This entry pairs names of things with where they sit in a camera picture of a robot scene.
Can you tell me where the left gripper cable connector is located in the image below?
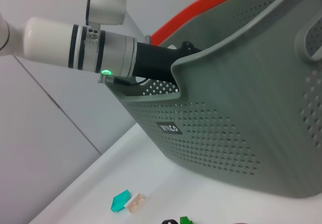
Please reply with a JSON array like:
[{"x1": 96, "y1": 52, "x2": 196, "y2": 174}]
[{"x1": 99, "y1": 70, "x2": 149, "y2": 86}]

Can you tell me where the pale pink toy brick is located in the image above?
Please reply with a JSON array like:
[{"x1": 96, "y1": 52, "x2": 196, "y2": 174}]
[{"x1": 125, "y1": 193, "x2": 146, "y2": 213}]

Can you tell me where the grey perforated storage bin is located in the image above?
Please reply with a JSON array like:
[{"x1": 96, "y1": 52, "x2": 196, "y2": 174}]
[{"x1": 104, "y1": 0, "x2": 322, "y2": 199}]

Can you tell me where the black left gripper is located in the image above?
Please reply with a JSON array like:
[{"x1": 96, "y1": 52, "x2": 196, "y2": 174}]
[{"x1": 130, "y1": 41, "x2": 202, "y2": 81}]

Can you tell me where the teal toy brick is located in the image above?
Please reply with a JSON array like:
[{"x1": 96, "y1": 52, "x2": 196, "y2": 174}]
[{"x1": 110, "y1": 189, "x2": 132, "y2": 213}]

